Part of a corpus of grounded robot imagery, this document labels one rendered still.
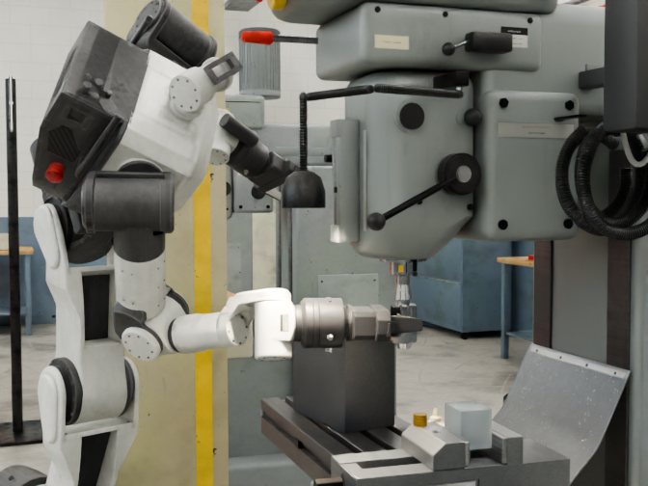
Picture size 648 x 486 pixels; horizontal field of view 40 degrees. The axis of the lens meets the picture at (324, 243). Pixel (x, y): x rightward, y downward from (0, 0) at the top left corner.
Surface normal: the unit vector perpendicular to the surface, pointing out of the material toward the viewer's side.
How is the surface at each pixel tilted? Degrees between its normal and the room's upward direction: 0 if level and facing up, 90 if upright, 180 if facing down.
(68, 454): 99
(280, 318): 73
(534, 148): 90
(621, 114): 90
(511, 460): 90
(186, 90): 115
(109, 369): 81
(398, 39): 90
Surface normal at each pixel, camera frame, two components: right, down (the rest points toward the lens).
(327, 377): -0.87, 0.03
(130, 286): -0.36, 0.57
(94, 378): 0.66, -0.12
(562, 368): -0.85, -0.43
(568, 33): 0.33, 0.05
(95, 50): 0.57, -0.50
